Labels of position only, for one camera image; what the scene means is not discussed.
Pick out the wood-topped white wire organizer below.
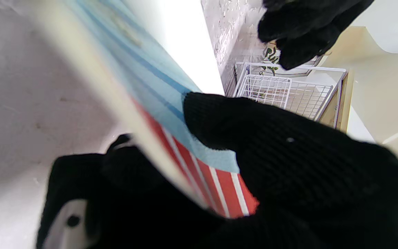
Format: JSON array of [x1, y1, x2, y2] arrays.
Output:
[[232, 62, 350, 132]]

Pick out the large green leafy plant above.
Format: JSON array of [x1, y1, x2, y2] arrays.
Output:
[[259, 47, 281, 76]]

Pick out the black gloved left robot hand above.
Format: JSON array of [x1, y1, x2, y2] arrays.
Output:
[[257, 0, 376, 71]]

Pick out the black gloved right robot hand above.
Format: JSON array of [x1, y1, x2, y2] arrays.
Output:
[[36, 92, 398, 249]]

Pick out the teal striped mouse pad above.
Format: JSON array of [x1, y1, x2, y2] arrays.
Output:
[[33, 0, 260, 219]]

